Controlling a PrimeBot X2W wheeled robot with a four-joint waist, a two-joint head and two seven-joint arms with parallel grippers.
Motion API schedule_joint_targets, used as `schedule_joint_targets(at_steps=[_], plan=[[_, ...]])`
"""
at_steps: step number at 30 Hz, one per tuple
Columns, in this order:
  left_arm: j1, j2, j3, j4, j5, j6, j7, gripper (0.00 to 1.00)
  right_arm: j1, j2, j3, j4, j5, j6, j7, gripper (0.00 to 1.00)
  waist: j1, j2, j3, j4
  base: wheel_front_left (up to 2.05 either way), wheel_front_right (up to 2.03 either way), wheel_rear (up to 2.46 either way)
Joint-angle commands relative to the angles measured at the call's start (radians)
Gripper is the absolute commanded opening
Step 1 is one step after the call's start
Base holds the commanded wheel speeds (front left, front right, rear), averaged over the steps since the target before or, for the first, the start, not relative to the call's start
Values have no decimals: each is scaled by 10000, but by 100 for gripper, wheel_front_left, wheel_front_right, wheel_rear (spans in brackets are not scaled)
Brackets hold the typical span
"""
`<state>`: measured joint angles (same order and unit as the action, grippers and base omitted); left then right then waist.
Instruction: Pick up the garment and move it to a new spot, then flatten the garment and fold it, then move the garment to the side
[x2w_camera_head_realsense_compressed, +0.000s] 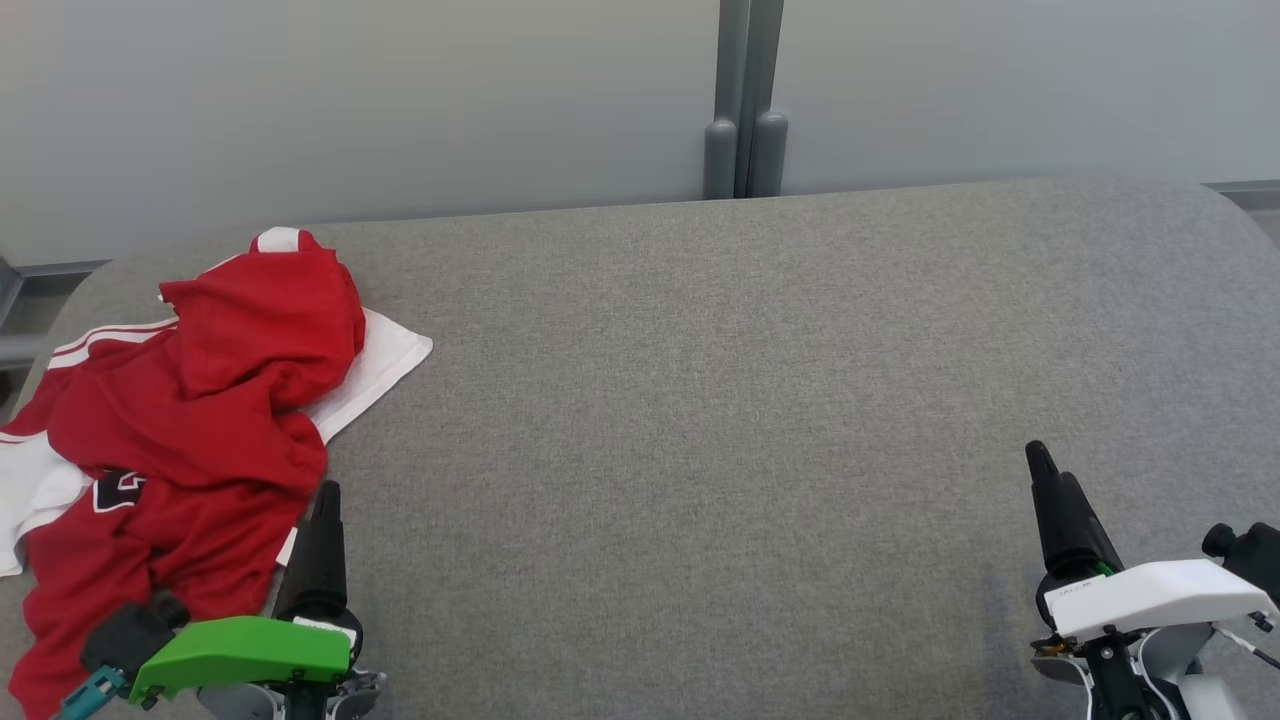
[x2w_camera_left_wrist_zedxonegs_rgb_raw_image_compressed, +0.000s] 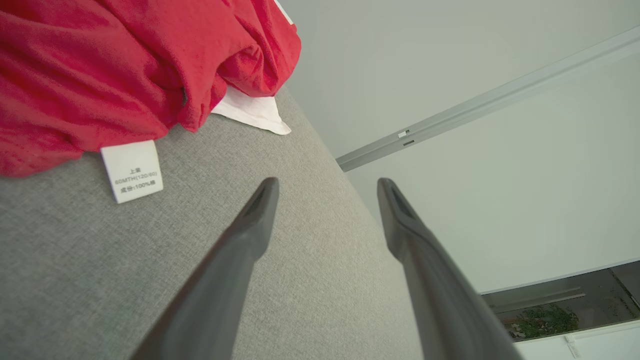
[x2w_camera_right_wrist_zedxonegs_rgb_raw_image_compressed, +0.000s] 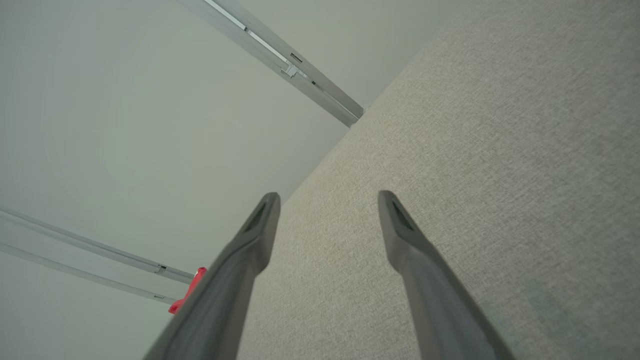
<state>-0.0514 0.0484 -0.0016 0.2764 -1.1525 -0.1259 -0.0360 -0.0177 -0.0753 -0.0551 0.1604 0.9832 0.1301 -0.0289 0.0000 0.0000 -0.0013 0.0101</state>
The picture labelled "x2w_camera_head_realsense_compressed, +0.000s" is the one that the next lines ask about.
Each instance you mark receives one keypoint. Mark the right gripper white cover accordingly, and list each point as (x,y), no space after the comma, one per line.
(1160,595)

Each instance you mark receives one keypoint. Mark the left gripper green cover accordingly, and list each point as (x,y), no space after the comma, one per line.
(240,650)

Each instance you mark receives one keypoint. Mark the red Bulls jersey shirt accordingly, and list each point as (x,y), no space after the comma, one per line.
(200,440)

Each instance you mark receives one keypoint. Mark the red shorts white trim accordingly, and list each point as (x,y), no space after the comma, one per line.
(270,320)

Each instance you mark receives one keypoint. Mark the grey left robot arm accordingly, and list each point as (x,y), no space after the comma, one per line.
(240,705)

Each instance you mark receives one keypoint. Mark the grey fabric sofa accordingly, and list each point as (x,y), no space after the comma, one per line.
(750,420)

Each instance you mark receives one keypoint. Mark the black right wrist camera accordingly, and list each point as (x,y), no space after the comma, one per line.
(1250,555)

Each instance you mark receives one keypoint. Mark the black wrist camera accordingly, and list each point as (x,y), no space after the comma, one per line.
(130,630)
(1250,555)

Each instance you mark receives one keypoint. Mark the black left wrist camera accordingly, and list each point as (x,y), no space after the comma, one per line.
(130,630)

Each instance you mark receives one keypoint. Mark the teal left camera connector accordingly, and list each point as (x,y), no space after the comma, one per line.
(90,692)

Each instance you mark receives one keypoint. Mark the grey metal frame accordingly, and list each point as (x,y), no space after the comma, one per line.
(30,345)

